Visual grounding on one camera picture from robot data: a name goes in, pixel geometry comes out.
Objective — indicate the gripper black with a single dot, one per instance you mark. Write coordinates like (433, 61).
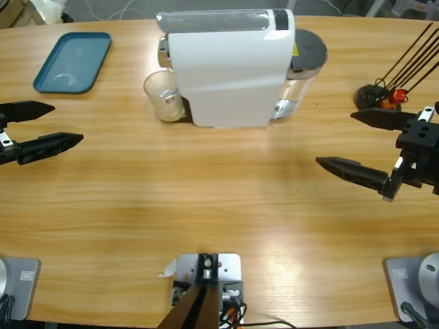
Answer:
(422, 168)
(5, 150)

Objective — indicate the clear drinking glass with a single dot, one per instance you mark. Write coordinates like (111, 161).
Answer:
(164, 99)

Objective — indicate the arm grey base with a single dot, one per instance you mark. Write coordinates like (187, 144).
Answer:
(404, 284)
(24, 284)

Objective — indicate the orange coffee capsule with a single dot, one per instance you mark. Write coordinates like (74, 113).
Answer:
(387, 103)

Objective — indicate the red coffee capsule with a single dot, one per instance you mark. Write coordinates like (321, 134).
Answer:
(399, 94)

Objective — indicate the white capsule coffee machine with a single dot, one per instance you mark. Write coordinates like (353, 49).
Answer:
(223, 79)

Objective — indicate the black capsule holder with rods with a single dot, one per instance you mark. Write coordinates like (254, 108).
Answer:
(368, 96)

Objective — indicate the teal plastic tray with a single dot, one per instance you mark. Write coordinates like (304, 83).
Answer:
(68, 58)

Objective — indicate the small black object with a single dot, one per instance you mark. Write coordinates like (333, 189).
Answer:
(66, 18)

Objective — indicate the cardboard box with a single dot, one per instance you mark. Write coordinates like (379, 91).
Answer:
(13, 13)

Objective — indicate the white plastic bag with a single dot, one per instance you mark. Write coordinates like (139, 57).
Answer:
(48, 8)

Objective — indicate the clear water tank black lid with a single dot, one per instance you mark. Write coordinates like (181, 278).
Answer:
(308, 48)

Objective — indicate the white tape tab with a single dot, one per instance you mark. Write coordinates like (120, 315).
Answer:
(169, 269)

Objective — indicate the white metal frame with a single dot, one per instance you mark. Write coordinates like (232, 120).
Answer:
(374, 8)

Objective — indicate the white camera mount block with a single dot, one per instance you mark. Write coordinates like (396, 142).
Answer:
(229, 267)

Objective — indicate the dark camera post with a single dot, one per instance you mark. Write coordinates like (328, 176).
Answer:
(195, 308)

